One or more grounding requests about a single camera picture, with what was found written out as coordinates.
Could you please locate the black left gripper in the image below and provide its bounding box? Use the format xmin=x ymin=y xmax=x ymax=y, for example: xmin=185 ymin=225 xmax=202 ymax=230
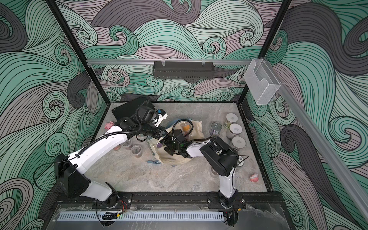
xmin=140 ymin=123 xmax=168 ymax=140

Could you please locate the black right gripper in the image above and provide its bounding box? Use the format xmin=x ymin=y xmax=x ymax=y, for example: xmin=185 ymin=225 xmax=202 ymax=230
xmin=159 ymin=134 xmax=183 ymax=155

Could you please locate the beige canvas tote bag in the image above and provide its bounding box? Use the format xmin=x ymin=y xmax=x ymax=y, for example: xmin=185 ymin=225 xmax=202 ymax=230
xmin=147 ymin=119 xmax=208 ymax=166

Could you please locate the clear plastic seed jar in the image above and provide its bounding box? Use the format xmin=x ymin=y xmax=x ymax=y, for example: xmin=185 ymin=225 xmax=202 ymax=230
xmin=131 ymin=145 xmax=142 ymax=158

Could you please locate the clear red label jar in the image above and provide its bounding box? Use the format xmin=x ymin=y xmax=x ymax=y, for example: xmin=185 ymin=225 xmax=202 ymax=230
xmin=210 ymin=168 xmax=218 ymax=178

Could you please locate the red label seed jar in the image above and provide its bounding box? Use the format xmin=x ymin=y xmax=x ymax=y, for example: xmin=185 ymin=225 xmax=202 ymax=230
xmin=113 ymin=144 xmax=121 ymax=151

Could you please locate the green label seed jar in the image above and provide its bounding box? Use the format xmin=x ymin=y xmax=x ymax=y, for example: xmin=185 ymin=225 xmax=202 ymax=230
xmin=224 ymin=113 xmax=238 ymax=128

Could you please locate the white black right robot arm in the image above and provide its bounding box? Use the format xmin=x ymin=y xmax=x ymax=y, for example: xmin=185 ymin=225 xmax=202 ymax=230
xmin=159 ymin=136 xmax=239 ymax=209

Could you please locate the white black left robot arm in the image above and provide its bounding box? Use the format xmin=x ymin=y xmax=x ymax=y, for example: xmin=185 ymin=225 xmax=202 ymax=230
xmin=55 ymin=114 xmax=167 ymax=208

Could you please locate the orange label small jar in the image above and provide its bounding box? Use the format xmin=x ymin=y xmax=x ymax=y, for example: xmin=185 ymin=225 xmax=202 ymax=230
xmin=180 ymin=121 xmax=192 ymax=132

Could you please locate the black hard case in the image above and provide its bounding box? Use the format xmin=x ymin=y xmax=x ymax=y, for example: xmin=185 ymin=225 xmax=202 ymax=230
xmin=112 ymin=96 xmax=155 ymax=120

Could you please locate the pink red small toy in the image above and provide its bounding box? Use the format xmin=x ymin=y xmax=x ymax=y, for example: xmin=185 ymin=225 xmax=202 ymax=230
xmin=249 ymin=173 xmax=259 ymax=183

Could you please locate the black perforated wall shelf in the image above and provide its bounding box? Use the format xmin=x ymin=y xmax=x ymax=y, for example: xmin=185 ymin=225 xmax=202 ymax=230
xmin=152 ymin=62 xmax=215 ymax=81

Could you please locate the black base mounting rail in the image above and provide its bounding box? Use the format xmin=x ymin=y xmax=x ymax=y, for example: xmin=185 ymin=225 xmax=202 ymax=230
xmin=57 ymin=191 xmax=259 ymax=210

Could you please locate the aluminium wall rail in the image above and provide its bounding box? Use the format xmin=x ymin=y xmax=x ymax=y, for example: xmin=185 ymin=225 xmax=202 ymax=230
xmin=86 ymin=58 xmax=252 ymax=66

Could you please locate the clear acrylic wall box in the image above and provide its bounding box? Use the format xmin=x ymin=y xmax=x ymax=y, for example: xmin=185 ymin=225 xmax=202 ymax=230
xmin=244 ymin=58 xmax=280 ymax=105

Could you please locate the white slotted cable duct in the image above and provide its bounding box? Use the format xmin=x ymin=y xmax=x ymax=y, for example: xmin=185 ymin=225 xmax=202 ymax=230
xmin=57 ymin=211 xmax=225 ymax=222

